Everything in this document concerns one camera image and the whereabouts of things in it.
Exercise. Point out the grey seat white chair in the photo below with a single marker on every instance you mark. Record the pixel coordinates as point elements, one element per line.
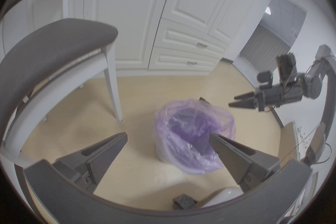
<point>65,41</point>

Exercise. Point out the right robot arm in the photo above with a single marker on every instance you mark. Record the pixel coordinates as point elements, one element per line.
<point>312,83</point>

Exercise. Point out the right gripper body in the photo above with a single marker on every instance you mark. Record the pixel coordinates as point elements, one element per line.
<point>270,97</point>

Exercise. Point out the white trash bin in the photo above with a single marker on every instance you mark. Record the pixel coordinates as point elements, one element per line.
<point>161,152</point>

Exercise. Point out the ceiling light panel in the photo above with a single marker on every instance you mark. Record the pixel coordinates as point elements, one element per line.
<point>268,10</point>

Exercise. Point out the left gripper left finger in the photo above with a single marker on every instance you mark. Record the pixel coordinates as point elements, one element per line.
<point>102,160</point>

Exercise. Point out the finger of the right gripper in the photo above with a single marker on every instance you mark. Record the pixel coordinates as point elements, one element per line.
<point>248,96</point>
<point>246,104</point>

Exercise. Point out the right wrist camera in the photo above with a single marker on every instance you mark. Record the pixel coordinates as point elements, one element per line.
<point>263,76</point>

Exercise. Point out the purple plastic bag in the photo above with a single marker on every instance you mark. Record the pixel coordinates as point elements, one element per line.
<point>183,125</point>

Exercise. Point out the white wardrobe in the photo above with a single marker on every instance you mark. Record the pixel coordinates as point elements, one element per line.
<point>131,7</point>

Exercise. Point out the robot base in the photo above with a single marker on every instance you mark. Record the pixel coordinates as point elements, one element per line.
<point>228,194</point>

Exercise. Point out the grey curtain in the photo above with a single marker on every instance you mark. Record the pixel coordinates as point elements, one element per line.
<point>265,52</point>

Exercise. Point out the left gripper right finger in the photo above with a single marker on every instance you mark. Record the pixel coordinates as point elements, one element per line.
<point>236,160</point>

